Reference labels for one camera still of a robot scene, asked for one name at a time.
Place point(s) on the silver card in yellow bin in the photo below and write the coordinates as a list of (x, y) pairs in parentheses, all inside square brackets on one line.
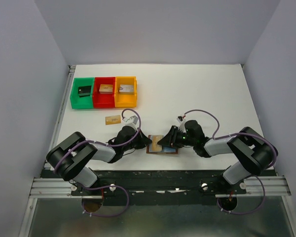
[(126, 89)]

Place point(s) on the gold card in red bin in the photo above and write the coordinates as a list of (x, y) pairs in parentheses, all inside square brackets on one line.
[(106, 89)]

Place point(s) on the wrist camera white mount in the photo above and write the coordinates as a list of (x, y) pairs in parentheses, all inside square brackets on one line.
[(182, 121), (131, 121)]

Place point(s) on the yellow plastic bin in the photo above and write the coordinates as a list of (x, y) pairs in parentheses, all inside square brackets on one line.
[(123, 99)]

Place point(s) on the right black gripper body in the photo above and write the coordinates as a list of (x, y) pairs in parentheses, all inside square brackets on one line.
[(174, 136)]

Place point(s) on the green plastic bin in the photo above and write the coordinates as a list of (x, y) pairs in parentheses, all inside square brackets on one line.
[(81, 103)]

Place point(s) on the gold card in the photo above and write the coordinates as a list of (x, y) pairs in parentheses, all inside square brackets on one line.
[(154, 146), (106, 89), (110, 120)]

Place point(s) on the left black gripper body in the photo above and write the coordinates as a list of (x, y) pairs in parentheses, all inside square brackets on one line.
[(140, 138)]

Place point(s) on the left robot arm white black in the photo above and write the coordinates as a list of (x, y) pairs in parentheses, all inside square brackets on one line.
[(70, 158)]

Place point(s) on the front aluminium frame rail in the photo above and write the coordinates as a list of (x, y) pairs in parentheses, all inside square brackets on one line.
[(57, 188)]

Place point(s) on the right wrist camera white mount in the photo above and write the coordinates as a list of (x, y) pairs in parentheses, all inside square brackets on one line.
[(182, 121)]

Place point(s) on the brown leather card holder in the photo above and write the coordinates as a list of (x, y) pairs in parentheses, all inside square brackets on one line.
[(165, 150)]

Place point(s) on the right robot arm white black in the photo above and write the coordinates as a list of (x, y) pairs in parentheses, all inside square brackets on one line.
[(254, 153)]

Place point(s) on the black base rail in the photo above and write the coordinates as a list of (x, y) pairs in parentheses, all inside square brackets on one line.
[(174, 187)]

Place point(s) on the left aluminium side rail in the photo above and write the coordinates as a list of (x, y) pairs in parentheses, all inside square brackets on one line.
[(62, 107)]

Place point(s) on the red plastic bin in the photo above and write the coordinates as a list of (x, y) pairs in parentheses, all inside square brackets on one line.
[(103, 100)]

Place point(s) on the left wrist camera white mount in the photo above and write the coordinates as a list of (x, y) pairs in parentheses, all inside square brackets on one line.
[(131, 121)]

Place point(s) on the black card in green bin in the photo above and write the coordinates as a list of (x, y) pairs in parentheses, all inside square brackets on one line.
[(84, 91)]

